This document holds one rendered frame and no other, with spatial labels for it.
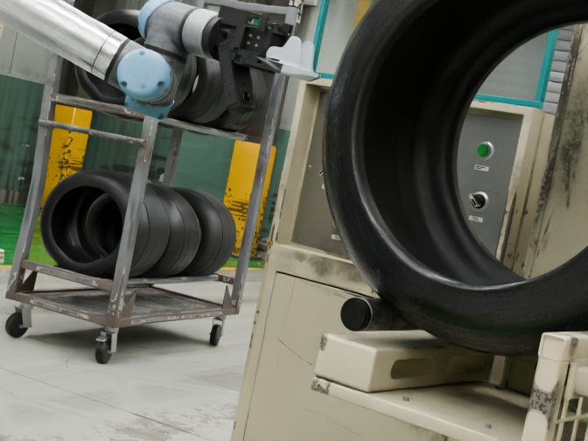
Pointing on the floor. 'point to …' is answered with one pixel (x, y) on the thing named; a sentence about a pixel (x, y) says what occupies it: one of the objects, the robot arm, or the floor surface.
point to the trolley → (140, 205)
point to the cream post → (560, 195)
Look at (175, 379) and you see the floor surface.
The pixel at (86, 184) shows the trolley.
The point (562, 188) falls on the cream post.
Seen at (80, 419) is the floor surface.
